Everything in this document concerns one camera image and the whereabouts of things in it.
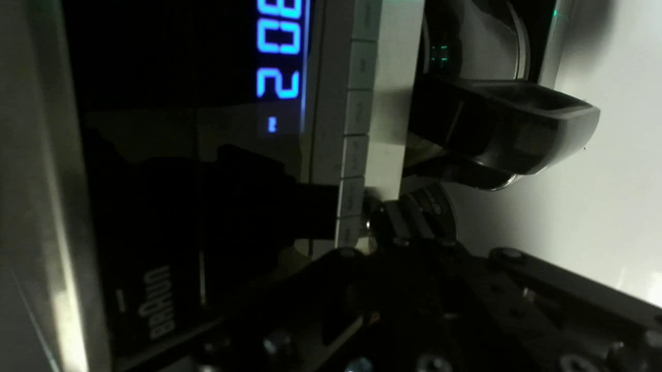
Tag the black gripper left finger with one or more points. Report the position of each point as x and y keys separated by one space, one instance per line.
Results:
x=331 y=303

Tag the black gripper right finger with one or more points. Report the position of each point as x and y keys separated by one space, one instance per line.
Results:
x=524 y=317

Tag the black and silver coffee maker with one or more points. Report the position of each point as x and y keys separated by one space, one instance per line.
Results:
x=172 y=83

